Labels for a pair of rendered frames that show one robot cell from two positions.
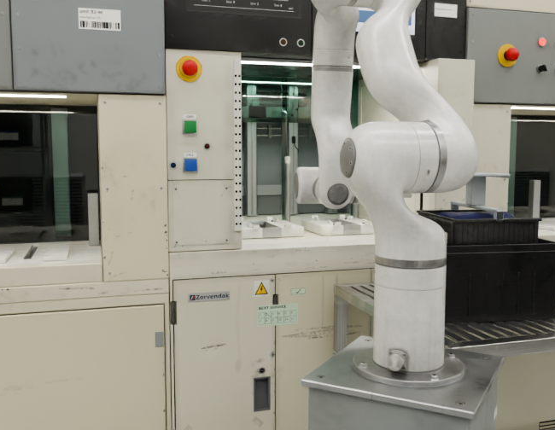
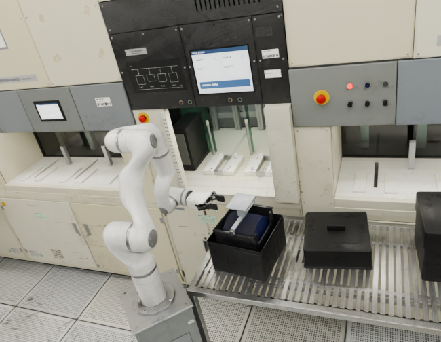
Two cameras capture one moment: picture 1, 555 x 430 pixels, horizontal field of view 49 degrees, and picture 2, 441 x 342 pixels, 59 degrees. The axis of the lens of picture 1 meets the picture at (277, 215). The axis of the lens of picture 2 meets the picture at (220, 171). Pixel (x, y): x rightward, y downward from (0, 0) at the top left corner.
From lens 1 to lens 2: 174 cm
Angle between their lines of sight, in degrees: 46
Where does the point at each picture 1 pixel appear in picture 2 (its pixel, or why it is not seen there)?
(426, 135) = (121, 237)
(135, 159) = not seen: hidden behind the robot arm
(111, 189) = not seen: hidden behind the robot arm
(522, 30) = (332, 79)
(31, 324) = (118, 209)
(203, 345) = (179, 225)
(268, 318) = (203, 220)
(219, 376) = (188, 237)
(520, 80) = (334, 112)
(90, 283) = not seen: hidden behind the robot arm
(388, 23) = (121, 177)
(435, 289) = (142, 284)
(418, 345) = (142, 298)
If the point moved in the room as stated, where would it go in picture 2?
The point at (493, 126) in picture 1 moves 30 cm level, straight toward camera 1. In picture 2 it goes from (316, 139) to (268, 164)
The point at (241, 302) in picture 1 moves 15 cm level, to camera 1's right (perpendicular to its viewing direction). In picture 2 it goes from (190, 212) to (209, 218)
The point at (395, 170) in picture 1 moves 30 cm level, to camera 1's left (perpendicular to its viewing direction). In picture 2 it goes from (112, 248) to (70, 229)
